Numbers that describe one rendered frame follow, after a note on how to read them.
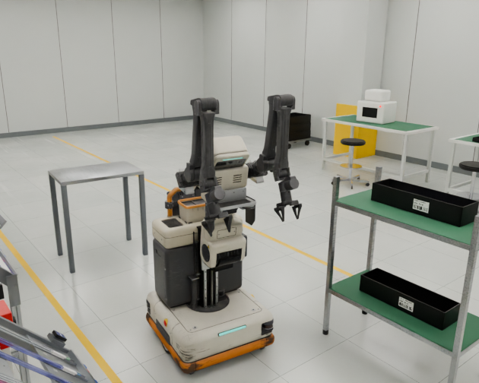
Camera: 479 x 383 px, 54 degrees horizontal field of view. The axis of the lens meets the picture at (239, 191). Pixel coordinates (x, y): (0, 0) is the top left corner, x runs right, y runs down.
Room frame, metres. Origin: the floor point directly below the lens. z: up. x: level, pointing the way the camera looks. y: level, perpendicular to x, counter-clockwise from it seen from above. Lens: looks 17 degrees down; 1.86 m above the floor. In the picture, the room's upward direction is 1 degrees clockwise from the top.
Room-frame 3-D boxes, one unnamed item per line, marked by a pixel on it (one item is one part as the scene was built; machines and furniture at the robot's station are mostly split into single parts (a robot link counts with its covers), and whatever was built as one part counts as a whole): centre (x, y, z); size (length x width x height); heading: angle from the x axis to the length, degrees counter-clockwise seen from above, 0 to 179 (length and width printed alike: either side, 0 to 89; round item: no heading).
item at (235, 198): (2.46, 0.05, 0.99); 0.28 x 0.16 x 0.22; 120
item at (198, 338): (2.71, 0.20, 0.16); 0.67 x 0.64 x 0.25; 30
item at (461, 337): (2.57, -1.02, 0.55); 0.91 x 0.46 x 1.10; 38
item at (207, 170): (2.20, 0.15, 1.40); 0.11 x 0.06 x 0.43; 121
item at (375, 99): (6.96, -1.98, 1.03); 0.44 x 0.37 x 0.46; 44
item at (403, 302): (2.57, -1.02, 0.41); 0.57 x 0.17 x 0.11; 38
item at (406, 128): (6.91, -2.00, 0.40); 1.50 x 0.75 x 0.80; 38
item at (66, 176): (4.00, 1.25, 0.40); 0.70 x 0.45 x 0.80; 124
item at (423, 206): (2.61, -1.05, 1.01); 0.57 x 0.17 x 0.11; 38
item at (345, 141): (6.40, -1.55, 0.31); 0.53 x 0.50 x 0.62; 84
